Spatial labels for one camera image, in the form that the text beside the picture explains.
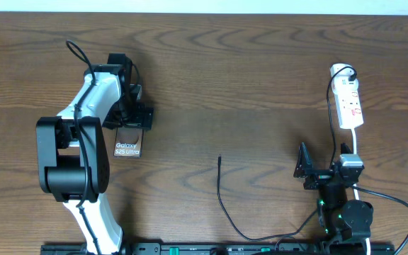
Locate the Samsung Galaxy smartphone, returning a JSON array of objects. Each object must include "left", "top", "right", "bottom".
[{"left": 113, "top": 127, "right": 144, "bottom": 158}]

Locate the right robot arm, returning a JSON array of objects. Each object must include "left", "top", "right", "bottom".
[{"left": 293, "top": 143, "right": 373, "bottom": 254}]

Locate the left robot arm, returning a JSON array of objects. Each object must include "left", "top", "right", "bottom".
[{"left": 36, "top": 62, "right": 153, "bottom": 254}]

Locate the white power strip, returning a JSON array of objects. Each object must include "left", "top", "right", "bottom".
[{"left": 330, "top": 63, "right": 363, "bottom": 130}]

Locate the black charging cable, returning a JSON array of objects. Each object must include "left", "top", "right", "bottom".
[{"left": 216, "top": 65, "right": 358, "bottom": 242}]

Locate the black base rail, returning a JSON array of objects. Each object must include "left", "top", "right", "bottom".
[{"left": 40, "top": 242, "right": 395, "bottom": 255}]

